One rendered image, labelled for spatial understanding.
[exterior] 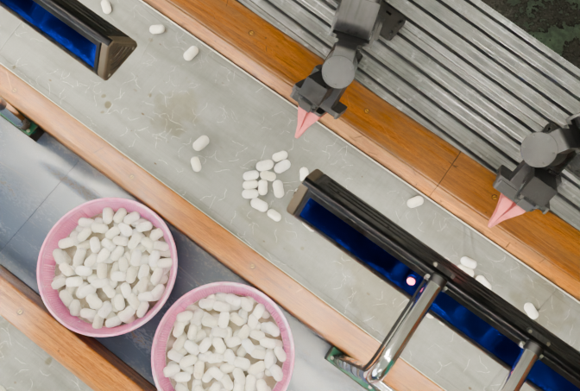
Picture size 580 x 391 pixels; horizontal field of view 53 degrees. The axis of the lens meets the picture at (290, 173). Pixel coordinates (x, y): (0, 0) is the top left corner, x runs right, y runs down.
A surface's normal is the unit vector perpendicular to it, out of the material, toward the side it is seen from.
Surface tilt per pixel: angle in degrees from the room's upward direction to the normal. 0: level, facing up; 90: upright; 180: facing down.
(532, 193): 40
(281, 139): 0
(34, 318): 0
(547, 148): 46
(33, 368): 0
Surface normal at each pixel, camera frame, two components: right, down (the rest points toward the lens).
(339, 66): -0.18, 0.41
